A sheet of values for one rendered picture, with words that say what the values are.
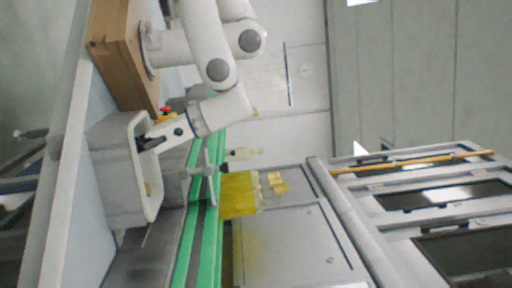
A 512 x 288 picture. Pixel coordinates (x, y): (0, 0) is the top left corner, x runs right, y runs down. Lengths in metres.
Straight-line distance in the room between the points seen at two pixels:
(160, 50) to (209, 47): 0.27
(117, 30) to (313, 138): 6.59
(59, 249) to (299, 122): 6.67
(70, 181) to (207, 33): 0.37
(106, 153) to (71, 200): 0.13
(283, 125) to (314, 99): 0.73
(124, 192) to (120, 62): 0.29
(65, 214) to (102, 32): 0.40
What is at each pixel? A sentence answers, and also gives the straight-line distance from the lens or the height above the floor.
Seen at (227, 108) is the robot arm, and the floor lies 1.03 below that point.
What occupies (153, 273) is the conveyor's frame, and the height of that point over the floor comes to 0.85.
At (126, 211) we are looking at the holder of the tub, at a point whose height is 0.79.
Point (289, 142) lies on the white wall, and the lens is 7.31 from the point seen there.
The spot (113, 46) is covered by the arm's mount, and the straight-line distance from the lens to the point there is 0.92.
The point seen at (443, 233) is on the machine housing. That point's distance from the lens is 1.32.
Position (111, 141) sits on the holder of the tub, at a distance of 0.83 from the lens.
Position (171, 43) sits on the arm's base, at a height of 0.91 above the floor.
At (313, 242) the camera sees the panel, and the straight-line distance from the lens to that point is 1.18.
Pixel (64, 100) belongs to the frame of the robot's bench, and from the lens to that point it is 0.97.
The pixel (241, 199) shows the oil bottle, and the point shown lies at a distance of 1.13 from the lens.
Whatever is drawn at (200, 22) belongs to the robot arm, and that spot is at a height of 1.00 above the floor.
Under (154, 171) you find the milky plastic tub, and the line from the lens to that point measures 1.00.
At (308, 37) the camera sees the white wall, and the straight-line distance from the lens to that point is 7.07.
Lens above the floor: 1.06
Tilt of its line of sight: 2 degrees up
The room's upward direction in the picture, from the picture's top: 83 degrees clockwise
